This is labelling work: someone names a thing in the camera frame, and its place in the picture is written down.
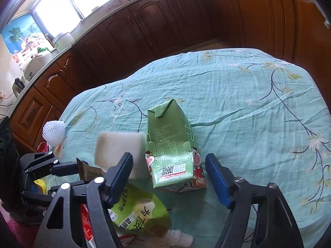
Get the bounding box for wooden lower cabinets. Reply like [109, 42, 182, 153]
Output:
[10, 0, 331, 155]

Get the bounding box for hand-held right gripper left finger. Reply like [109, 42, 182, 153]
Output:
[33, 152, 134, 248]

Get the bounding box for green beige spout pouch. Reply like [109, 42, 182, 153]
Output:
[109, 183, 193, 247]

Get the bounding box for pale round rice cooker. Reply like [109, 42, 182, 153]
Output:
[53, 32, 75, 52]

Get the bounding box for green floral tablecloth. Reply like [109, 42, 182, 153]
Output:
[55, 48, 331, 248]

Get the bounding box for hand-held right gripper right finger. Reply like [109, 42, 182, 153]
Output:
[205, 153, 304, 248]

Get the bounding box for red white drink carton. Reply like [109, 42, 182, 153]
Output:
[80, 204, 137, 248]

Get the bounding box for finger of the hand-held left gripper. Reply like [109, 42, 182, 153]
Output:
[20, 152, 79, 176]
[22, 183, 56, 205]

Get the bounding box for green drink carton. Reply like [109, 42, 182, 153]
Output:
[145, 98, 206, 194]

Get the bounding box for tropical wall poster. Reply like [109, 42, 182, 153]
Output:
[1, 13, 52, 57]

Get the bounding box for steel kettle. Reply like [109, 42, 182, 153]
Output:
[13, 77, 26, 96]

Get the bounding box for brown paper packet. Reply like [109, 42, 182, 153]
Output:
[77, 158, 105, 182]

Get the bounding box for crushed red can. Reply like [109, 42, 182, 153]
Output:
[36, 142, 51, 153]

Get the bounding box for white countertop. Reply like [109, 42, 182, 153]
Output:
[8, 0, 202, 117]

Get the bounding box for blurred white packet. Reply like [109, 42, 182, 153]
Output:
[95, 131, 148, 181]

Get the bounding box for kitchen window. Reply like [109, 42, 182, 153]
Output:
[31, 0, 125, 39]

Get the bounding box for white foam fruit net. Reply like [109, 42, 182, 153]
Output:
[42, 121, 67, 148]

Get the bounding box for white kitchen appliance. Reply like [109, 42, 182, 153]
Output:
[22, 50, 52, 80]

